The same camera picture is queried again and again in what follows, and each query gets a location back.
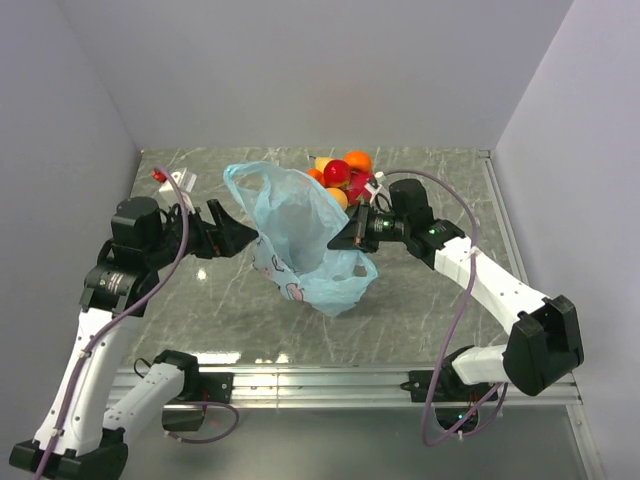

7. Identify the orange fake tangerine front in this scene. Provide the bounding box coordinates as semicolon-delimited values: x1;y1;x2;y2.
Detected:
306;168;326;187

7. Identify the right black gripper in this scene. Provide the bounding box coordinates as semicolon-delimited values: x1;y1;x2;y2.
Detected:
327;201;410;254

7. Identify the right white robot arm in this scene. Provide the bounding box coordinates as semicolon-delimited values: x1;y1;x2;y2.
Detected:
327;179;584;400

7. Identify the yellow-orange fake peach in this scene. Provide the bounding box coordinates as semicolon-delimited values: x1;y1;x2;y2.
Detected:
326;187;349;211

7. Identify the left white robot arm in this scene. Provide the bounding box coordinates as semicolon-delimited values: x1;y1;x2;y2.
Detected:
9;197;258;479

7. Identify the yellow fake lemon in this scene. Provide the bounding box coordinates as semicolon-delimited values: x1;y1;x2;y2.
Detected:
314;157;332;172

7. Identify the aluminium right side rail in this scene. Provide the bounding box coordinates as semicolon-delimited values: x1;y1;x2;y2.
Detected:
477;148;554;361

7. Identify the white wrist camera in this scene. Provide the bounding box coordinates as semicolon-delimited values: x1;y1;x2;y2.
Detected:
364;171;385;203
151;168;197;195

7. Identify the red fake dragon fruit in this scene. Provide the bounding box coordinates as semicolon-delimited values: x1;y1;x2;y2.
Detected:
345;170;374;206

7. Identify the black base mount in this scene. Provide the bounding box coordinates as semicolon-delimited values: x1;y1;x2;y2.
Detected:
162;372;234;433
400;370;492;430

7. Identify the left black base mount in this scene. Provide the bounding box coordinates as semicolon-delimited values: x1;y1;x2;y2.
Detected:
162;372;234;433

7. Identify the red fake apple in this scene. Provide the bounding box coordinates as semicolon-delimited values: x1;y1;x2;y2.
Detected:
323;159;351;188

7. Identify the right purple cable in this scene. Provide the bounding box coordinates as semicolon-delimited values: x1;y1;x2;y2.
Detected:
372;169;509;447

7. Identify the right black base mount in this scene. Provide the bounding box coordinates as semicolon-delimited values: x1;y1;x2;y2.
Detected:
400;370;492;430

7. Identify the orange fake tangerine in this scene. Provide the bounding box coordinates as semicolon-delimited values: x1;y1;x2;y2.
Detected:
343;151;373;173
306;168;326;187

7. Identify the orange fake tangerine back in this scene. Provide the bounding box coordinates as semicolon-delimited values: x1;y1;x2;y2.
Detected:
343;151;373;173

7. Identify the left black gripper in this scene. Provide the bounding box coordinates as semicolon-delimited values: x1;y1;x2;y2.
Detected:
147;196;258;267

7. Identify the aluminium rail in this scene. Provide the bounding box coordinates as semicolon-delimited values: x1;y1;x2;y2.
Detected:
107;364;584;411
477;148;554;361

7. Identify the aluminium front rail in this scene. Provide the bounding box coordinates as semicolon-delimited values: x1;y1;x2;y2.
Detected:
107;364;584;411

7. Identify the light blue plastic bag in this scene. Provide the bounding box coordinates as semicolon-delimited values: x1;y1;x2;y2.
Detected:
223;161;378;317

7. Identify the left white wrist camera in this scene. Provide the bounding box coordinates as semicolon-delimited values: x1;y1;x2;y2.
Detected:
151;168;197;195

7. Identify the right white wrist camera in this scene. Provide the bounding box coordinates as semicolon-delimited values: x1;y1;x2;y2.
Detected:
364;171;385;203

